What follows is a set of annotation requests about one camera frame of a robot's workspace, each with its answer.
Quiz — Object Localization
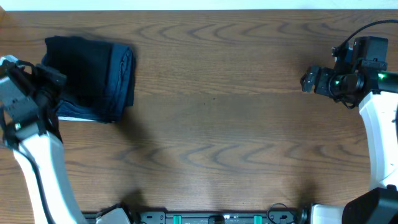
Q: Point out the black t-shirt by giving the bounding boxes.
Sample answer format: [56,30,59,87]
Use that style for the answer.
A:
[42,36,113,107]

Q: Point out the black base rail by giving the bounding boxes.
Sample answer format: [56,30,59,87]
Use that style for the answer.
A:
[82,210,312,224]

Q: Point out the folded dark blue jeans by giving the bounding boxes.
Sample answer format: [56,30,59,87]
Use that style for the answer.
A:
[56,42,135,123]

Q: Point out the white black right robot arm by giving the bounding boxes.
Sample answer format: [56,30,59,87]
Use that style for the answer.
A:
[300,36,397,223]

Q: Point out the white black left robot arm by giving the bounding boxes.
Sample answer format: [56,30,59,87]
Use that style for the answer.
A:
[1,55,87,223]

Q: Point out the folded white garment under jeans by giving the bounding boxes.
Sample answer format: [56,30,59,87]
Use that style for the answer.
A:
[58,116,97,122]

